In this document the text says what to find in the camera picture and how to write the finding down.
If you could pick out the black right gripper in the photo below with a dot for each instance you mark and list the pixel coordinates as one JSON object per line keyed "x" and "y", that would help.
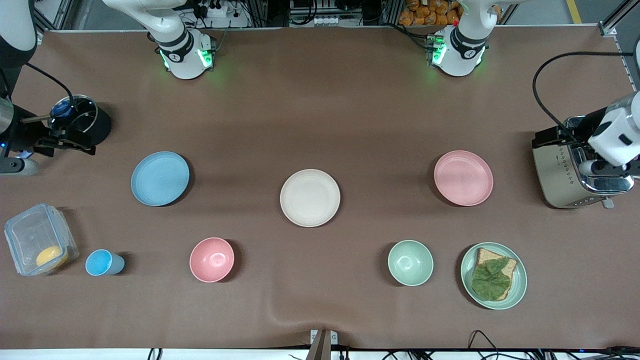
{"x": 26, "y": 136}

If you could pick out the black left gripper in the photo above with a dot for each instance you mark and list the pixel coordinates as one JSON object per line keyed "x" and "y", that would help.
{"x": 589, "y": 123}

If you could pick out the pink plate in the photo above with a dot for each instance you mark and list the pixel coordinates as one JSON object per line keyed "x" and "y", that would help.
{"x": 463, "y": 178}

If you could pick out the blue plate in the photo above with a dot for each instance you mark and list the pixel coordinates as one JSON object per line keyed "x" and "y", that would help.
{"x": 160, "y": 179}

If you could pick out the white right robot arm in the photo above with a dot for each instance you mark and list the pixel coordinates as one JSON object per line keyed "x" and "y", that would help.
{"x": 180, "y": 47}

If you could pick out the glass pot lid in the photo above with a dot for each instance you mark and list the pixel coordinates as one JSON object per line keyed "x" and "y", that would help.
{"x": 84, "y": 114}

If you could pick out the small blue round object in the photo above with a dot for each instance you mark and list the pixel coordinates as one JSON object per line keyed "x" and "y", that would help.
{"x": 62, "y": 110}

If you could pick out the silver toaster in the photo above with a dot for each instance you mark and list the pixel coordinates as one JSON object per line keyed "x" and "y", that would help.
{"x": 555, "y": 175}

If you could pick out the black pot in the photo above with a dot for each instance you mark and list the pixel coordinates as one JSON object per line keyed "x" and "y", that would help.
{"x": 102, "y": 127}

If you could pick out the clear plastic container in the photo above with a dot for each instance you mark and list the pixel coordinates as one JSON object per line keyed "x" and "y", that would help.
{"x": 30, "y": 235}

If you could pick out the yellow round fruit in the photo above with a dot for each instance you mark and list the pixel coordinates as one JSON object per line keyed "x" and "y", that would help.
{"x": 51, "y": 257}

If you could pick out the blue cup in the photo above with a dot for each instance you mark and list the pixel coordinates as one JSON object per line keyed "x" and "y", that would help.
{"x": 100, "y": 263}

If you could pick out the bread slice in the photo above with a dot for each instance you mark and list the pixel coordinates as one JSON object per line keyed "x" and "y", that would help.
{"x": 486, "y": 256}

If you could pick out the green plate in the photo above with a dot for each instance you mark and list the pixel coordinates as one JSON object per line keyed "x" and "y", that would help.
{"x": 520, "y": 282}

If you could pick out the green lettuce leaf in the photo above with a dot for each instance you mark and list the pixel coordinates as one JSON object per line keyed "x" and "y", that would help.
{"x": 490, "y": 281}

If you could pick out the bag of orange snacks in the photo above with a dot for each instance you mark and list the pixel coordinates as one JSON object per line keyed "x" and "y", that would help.
{"x": 430, "y": 12}

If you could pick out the pink bowl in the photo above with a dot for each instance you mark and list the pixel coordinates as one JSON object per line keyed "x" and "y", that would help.
{"x": 212, "y": 260}

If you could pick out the green bowl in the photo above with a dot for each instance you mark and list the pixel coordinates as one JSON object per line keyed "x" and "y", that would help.
{"x": 410, "y": 263}

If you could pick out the white power strip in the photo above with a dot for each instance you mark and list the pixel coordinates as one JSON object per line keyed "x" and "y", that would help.
{"x": 328, "y": 22}
{"x": 216, "y": 10}

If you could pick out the brown tablecloth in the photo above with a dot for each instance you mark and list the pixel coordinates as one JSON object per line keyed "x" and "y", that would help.
{"x": 350, "y": 110}

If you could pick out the beige plate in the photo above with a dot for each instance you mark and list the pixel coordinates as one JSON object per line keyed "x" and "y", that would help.
{"x": 310, "y": 198}

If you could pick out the aluminium frame profile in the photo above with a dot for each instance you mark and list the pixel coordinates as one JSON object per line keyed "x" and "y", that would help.
{"x": 608, "y": 27}

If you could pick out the metal camera mount clamp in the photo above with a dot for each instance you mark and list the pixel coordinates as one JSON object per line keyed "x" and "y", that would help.
{"x": 321, "y": 347}

